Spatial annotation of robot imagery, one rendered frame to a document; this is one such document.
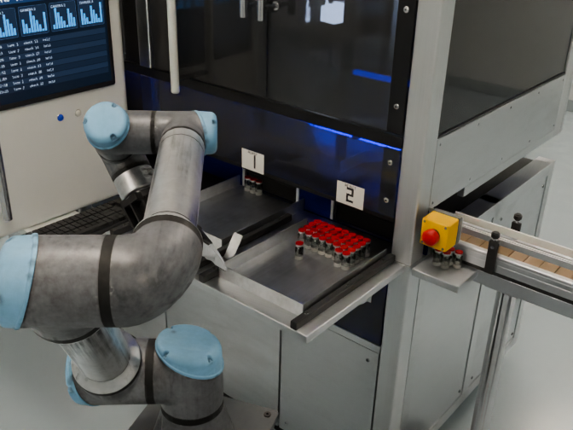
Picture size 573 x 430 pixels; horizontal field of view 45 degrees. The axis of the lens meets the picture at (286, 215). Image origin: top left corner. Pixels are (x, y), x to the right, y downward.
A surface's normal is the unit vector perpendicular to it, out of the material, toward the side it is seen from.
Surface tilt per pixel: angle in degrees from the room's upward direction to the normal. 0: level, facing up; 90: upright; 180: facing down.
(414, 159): 90
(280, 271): 0
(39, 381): 0
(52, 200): 90
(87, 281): 61
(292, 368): 90
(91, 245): 11
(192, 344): 7
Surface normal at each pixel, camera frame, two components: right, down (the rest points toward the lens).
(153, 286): 0.60, 0.07
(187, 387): 0.05, 0.45
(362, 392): -0.64, 0.33
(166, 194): -0.08, -0.81
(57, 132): 0.76, 0.30
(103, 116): 0.06, -0.22
